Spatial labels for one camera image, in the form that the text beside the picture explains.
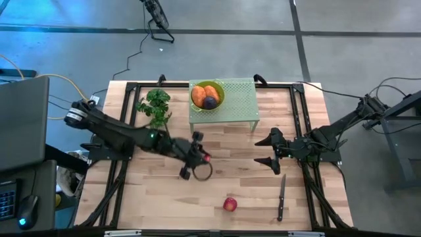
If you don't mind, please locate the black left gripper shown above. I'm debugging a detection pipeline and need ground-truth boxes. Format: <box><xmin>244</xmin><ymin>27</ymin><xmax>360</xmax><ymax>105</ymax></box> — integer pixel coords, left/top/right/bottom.
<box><xmin>166</xmin><ymin>131</ymin><xmax>212</xmax><ymax>181</ymax></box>

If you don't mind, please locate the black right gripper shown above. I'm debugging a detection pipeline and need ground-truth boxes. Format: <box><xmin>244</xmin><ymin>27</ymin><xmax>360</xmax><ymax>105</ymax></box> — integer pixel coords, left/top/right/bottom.
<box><xmin>253</xmin><ymin>128</ymin><xmax>315</xmax><ymax>176</ymax></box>

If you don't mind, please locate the dark purple toy plum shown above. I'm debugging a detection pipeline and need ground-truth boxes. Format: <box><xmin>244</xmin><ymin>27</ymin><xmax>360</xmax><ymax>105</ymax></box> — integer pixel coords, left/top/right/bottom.
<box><xmin>201</xmin><ymin>95</ymin><xmax>218</xmax><ymax>111</ymax></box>

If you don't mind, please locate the orange toy orange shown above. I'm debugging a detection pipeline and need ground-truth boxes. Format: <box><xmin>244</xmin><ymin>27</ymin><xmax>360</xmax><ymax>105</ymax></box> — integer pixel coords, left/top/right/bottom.
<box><xmin>191</xmin><ymin>85</ymin><xmax>207</xmax><ymax>108</ymax></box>

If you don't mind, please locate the red toy apple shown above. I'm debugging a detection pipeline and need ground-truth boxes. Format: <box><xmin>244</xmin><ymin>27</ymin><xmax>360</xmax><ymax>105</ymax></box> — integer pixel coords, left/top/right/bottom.
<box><xmin>222</xmin><ymin>196</ymin><xmax>238</xmax><ymax>213</ymax></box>

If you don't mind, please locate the green plastic colander bowl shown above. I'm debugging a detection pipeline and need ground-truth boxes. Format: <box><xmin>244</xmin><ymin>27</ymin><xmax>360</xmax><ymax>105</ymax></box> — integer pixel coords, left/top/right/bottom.
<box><xmin>189</xmin><ymin>80</ymin><xmax>226</xmax><ymax>113</ymax></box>

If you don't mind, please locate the pale green perforated metal shelf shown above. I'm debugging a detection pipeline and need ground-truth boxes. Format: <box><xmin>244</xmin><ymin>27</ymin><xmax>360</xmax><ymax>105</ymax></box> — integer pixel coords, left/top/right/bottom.
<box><xmin>188</xmin><ymin>77</ymin><xmax>260</xmax><ymax>134</ymax></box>

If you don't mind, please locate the green leafy plant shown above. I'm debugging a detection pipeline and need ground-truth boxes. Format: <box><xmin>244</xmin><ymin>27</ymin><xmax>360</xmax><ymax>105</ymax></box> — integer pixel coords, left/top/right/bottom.
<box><xmin>136</xmin><ymin>88</ymin><xmax>173</xmax><ymax>130</ymax></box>

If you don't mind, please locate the white bag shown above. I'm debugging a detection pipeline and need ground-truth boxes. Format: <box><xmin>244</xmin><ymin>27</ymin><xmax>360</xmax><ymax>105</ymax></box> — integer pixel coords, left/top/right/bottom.
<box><xmin>55</xmin><ymin>149</ymin><xmax>90</xmax><ymax>198</ymax></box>

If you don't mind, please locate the black floor fan stand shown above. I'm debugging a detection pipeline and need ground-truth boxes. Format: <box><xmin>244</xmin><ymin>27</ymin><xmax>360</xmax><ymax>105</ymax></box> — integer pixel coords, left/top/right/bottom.
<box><xmin>139</xmin><ymin>0</ymin><xmax>176</xmax><ymax>44</ymax></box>

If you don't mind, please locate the dark grey desk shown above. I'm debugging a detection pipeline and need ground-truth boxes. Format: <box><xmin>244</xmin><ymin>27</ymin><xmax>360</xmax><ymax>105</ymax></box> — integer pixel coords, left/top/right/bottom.
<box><xmin>0</xmin><ymin>159</ymin><xmax>57</xmax><ymax>233</ymax></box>

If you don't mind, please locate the black computer mouse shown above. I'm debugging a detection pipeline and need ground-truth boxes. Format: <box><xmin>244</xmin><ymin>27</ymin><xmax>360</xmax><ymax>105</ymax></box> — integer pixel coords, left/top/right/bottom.
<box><xmin>16</xmin><ymin>194</ymin><xmax>39</xmax><ymax>231</ymax></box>

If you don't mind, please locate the black keypad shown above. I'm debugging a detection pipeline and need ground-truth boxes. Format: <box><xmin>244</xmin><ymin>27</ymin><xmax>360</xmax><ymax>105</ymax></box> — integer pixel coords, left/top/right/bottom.
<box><xmin>0</xmin><ymin>179</ymin><xmax>19</xmax><ymax>221</ymax></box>

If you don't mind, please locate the black power strip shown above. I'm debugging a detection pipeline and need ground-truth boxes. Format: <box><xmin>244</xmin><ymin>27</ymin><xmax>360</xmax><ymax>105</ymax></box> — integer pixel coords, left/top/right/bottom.
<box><xmin>0</xmin><ymin>68</ymin><xmax>37</xmax><ymax>78</ymax></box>

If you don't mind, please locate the thin dark ring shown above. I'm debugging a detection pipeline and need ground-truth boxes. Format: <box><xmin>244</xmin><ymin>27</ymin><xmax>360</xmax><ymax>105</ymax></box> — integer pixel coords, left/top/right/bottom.
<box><xmin>191</xmin><ymin>162</ymin><xmax>214</xmax><ymax>182</ymax></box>

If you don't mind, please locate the black-handled kitchen knife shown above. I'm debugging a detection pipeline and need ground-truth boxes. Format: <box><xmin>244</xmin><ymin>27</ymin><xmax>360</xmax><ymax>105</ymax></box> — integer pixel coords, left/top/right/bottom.
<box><xmin>277</xmin><ymin>173</ymin><xmax>287</xmax><ymax>223</ymax></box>

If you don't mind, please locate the black aluminium table frame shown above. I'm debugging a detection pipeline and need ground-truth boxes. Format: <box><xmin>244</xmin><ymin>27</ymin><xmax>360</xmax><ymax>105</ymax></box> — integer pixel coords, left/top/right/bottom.
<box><xmin>74</xmin><ymin>80</ymin><xmax>355</xmax><ymax>230</ymax></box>

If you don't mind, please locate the silver mounting bracket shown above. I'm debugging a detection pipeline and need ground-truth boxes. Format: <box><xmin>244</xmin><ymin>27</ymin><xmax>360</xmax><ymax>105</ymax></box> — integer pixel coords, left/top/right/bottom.
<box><xmin>104</xmin><ymin>230</ymin><xmax>143</xmax><ymax>237</ymax></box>
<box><xmin>287</xmin><ymin>230</ymin><xmax>326</xmax><ymax>237</ymax></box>

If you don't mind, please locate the black floor cable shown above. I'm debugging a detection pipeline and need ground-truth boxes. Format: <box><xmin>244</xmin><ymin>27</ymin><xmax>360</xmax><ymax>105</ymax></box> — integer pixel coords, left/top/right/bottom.
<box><xmin>93</xmin><ymin>5</ymin><xmax>153</xmax><ymax>97</ymax></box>

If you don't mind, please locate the yellow cable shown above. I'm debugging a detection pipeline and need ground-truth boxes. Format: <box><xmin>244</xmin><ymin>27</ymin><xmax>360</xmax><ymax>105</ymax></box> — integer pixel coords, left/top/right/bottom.
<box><xmin>0</xmin><ymin>54</ymin><xmax>90</xmax><ymax>121</ymax></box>

